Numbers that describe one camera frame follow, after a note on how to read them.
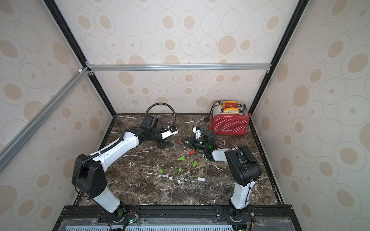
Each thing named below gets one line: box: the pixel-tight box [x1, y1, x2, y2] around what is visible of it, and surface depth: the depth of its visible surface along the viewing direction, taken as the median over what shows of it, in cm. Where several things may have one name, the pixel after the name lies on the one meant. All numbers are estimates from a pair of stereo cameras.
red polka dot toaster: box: [209, 100, 250, 136], surface depth 99 cm
